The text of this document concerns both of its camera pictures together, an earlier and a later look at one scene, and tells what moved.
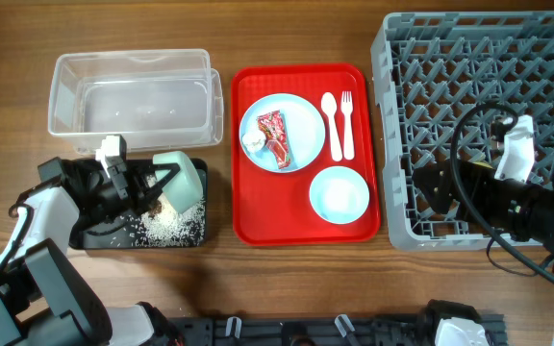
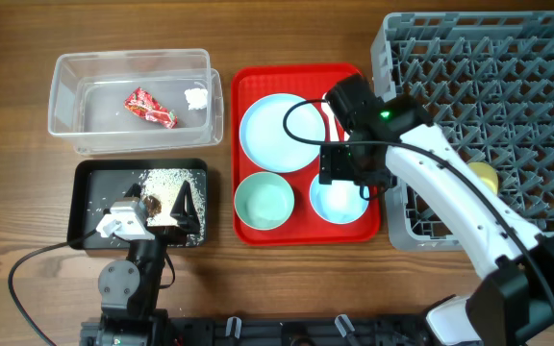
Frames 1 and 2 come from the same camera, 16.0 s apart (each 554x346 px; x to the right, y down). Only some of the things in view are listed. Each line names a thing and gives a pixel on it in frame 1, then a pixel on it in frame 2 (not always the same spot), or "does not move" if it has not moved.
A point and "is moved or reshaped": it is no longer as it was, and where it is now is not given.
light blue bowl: (339, 195) does not move
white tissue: (253, 140) → (196, 98)
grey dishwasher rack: (440, 83) does not move
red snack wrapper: (273, 131) → (142, 104)
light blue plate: (282, 133) does not move
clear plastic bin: (160, 99) does not move
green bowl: (186, 189) → (264, 200)
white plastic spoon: (329, 106) does not move
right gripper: (441, 202) → (333, 167)
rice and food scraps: (167, 227) is moved or reshaped
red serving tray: (304, 142) does not move
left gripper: (136, 185) → (187, 221)
